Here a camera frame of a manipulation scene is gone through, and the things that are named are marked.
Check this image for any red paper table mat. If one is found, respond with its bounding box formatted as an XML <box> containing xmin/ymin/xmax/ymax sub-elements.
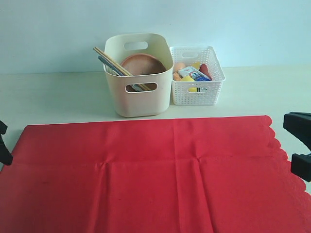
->
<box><xmin>0</xmin><ymin>116</ymin><xmax>311</xmax><ymax>233</ymax></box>

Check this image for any orange carrot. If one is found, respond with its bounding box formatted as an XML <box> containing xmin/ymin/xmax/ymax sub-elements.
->
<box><xmin>199</xmin><ymin>64</ymin><xmax>212</xmax><ymax>80</ymax></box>

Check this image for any brown egg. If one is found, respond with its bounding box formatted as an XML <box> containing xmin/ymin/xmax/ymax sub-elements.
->
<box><xmin>173</xmin><ymin>62</ymin><xmax>186</xmax><ymax>72</ymax></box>

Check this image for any yellow cheese wedge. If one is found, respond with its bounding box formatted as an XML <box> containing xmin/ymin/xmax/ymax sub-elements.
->
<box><xmin>191</xmin><ymin>62</ymin><xmax>201</xmax><ymax>70</ymax></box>

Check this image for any silver table knife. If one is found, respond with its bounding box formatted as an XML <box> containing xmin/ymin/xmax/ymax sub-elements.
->
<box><xmin>98</xmin><ymin>56</ymin><xmax>144</xmax><ymax>92</ymax></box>

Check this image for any yellow lemon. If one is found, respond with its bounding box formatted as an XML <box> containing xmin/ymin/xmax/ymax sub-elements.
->
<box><xmin>180</xmin><ymin>76</ymin><xmax>194</xmax><ymax>82</ymax></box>

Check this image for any brown wooden plate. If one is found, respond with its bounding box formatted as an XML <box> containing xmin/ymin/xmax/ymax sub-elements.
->
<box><xmin>121</xmin><ymin>53</ymin><xmax>166</xmax><ymax>76</ymax></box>

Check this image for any white perforated plastic basket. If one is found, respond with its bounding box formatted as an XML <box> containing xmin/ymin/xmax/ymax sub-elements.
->
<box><xmin>170</xmin><ymin>46</ymin><xmax>225</xmax><ymax>106</ymax></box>

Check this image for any cream plastic bin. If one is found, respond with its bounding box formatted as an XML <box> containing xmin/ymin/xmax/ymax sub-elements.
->
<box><xmin>103</xmin><ymin>33</ymin><xmax>173</xmax><ymax>117</ymax></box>

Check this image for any small blue milk carton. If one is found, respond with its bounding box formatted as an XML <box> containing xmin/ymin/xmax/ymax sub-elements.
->
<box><xmin>178</xmin><ymin>66</ymin><xmax>211</xmax><ymax>82</ymax></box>

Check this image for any orange fried chicken piece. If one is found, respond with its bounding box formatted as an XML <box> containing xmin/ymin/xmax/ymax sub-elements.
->
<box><xmin>173</xmin><ymin>72</ymin><xmax>182</xmax><ymax>82</ymax></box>

